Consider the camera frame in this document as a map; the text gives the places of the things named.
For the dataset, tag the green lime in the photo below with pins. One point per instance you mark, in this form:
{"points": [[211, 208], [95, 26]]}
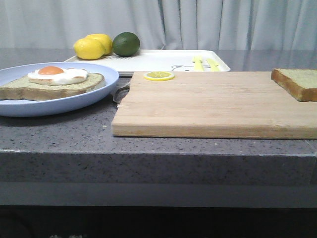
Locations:
{"points": [[126, 44]]}

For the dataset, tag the rear yellow lemon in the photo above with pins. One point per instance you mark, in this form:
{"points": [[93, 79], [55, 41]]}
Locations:
{"points": [[106, 41]]}

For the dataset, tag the yellow plastic fork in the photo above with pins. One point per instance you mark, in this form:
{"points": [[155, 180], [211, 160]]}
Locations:
{"points": [[197, 60]]}

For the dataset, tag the grey curtain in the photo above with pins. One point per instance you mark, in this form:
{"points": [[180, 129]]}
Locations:
{"points": [[163, 24]]}

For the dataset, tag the white rectangular tray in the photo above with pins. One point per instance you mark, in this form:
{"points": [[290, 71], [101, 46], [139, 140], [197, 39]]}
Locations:
{"points": [[157, 60]]}

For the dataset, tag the metal cutting board handle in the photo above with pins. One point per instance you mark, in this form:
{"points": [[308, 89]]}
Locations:
{"points": [[120, 93]]}

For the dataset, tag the fried egg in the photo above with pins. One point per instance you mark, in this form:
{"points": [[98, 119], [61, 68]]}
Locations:
{"points": [[53, 75]]}

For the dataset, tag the front yellow lemon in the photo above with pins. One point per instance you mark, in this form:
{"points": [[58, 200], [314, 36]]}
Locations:
{"points": [[89, 49]]}

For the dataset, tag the yellow lemon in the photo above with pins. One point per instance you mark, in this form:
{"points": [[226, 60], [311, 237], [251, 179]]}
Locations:
{"points": [[89, 49], [106, 41]]}

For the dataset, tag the bread slice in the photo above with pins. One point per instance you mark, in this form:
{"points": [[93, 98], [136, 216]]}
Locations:
{"points": [[299, 83], [22, 88]]}

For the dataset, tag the yellow plastic knife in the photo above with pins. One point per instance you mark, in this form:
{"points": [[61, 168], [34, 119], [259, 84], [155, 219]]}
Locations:
{"points": [[214, 65]]}

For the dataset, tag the blue round plate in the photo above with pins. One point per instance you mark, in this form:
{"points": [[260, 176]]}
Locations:
{"points": [[27, 108]]}

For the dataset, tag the lemon slice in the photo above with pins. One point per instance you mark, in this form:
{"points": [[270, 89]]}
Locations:
{"points": [[158, 76]]}

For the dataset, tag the wooden cutting board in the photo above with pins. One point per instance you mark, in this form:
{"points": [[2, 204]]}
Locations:
{"points": [[213, 105]]}

